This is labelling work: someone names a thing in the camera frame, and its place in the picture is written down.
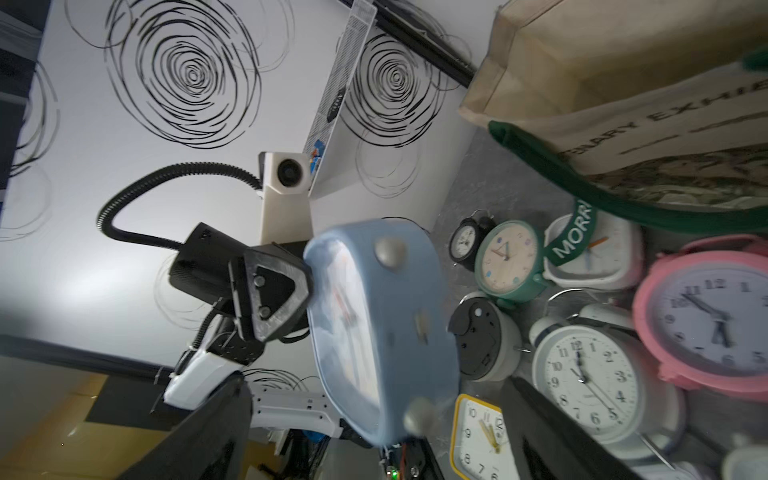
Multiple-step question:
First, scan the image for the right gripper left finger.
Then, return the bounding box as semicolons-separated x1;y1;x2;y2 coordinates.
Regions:
119;373;253;480

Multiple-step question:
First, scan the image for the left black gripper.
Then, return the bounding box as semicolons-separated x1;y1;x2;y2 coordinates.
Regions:
169;223;312;344

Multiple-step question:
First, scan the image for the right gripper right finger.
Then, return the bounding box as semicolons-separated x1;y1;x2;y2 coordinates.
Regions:
501;377;639;479

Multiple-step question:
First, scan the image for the light blue square clock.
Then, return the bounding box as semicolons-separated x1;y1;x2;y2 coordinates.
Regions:
303;219;460;446

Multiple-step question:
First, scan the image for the green round alarm clock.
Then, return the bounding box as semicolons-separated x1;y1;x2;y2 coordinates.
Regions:
474;220;552;311

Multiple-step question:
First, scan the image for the cream canvas tote bag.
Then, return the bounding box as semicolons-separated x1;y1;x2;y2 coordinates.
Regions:
460;1;767;235

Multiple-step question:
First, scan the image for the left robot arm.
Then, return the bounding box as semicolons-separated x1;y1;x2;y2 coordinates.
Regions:
163;223;359;441

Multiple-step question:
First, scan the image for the yellow rectangular alarm clock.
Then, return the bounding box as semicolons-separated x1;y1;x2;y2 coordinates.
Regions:
449;394;520;480

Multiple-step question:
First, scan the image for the white twin bell clock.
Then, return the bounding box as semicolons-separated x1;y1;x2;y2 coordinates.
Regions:
529;289;687;462

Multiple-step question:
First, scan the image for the clock lying face down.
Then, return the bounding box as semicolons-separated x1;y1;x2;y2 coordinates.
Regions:
448;292;524;382

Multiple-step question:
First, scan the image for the small black twin bell clock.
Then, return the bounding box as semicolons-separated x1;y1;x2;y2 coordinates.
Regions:
448;209;496;272

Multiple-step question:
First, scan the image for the small white square clock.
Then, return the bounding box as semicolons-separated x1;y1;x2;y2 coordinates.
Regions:
675;433;767;480

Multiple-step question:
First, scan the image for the pink round alarm clock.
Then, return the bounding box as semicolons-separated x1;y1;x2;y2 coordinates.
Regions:
632;234;767;402

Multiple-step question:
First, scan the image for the blue candy packet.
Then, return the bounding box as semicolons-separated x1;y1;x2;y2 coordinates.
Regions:
304;138;326;175

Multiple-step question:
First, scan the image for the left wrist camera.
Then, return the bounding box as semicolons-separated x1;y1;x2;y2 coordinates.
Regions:
258;152;313;245

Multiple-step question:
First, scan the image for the white wire wall shelf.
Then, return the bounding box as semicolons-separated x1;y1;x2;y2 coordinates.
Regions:
307;1;378;191

